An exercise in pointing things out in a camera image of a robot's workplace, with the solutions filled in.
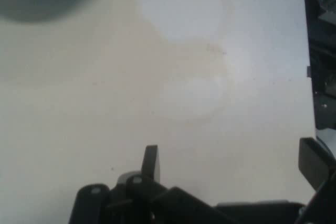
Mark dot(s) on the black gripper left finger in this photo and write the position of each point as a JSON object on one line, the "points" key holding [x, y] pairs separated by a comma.
{"points": [[151, 163]]}

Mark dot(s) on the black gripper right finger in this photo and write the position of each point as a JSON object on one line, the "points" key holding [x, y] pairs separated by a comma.
{"points": [[313, 161]]}

